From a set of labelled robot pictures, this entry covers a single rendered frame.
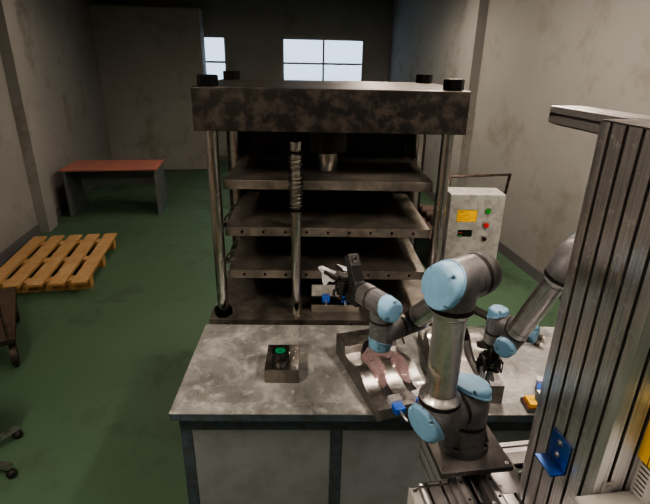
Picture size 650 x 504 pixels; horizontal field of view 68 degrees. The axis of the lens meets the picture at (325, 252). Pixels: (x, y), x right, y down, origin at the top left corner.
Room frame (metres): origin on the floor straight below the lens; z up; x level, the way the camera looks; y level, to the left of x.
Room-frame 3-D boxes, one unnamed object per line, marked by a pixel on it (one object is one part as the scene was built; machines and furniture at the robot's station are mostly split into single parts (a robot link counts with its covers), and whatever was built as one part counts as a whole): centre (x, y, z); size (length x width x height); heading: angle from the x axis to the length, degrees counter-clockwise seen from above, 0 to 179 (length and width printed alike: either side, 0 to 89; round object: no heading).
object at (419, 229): (2.81, -0.01, 1.27); 1.10 x 0.74 x 0.05; 91
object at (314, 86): (2.76, -0.01, 1.75); 1.30 x 0.84 x 0.61; 91
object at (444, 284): (1.09, -0.33, 1.41); 0.15 x 0.12 x 0.55; 124
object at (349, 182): (2.82, 0.00, 1.52); 1.10 x 0.70 x 0.05; 91
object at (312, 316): (2.76, -0.01, 0.76); 1.30 x 0.84 x 0.06; 91
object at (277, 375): (1.85, 0.18, 0.84); 0.20 x 0.15 x 0.07; 1
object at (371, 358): (1.80, -0.27, 0.90); 0.26 x 0.18 x 0.08; 18
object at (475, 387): (1.16, -0.43, 1.20); 0.13 x 0.12 x 0.14; 124
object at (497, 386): (1.89, -0.62, 0.87); 0.50 x 0.26 x 0.14; 1
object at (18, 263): (4.69, 2.84, 0.06); 1.41 x 0.98 x 0.13; 9
